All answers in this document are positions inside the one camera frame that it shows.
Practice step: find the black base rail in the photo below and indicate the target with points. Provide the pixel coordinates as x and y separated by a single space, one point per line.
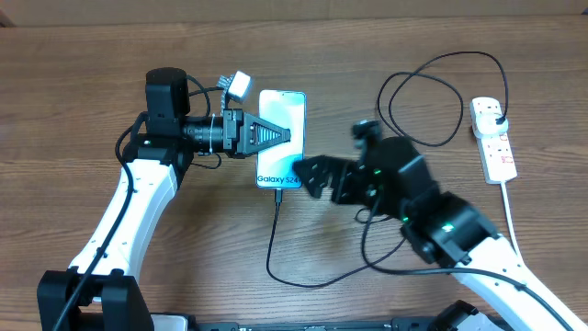
312 325

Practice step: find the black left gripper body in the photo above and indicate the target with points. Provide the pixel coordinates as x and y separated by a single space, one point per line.
232 118

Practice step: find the blue Galaxy smartphone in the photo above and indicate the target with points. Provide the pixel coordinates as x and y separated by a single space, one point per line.
286 109

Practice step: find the white charger plug adapter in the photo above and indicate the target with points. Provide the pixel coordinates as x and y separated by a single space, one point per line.
486 125

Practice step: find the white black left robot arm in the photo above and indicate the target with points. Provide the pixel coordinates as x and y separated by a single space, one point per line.
99 290

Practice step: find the white power strip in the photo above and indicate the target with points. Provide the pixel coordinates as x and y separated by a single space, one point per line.
497 160

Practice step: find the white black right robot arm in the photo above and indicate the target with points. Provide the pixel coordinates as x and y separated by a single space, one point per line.
448 233

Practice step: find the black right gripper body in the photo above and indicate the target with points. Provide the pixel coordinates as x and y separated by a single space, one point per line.
352 184

